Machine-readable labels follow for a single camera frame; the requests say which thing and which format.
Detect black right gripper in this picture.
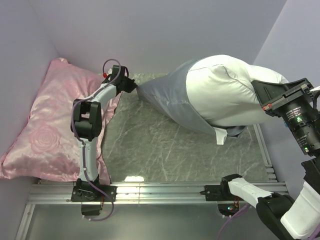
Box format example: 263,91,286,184
254,77,320,157

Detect grey pillowcase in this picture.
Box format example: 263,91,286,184
136,58,247,138

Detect white pillow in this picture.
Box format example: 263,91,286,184
186,55,288,145

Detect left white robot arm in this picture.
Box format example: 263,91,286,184
70,65,138,201

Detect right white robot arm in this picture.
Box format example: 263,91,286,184
220,78,320,240

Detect pink floral pillow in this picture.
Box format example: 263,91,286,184
0,57,123,183

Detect right controller board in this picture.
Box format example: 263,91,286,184
217,203,240,218

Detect left black controller box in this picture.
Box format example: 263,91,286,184
80,204,103,217

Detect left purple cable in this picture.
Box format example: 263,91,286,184
69,58,130,222

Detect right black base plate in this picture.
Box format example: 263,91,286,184
200,184,235,202

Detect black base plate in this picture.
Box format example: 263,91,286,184
200,184,235,202
70,185,117,203

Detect aluminium mounting rail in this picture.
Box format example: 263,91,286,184
26,181,288,206

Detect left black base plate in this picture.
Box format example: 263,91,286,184
70,185,117,203

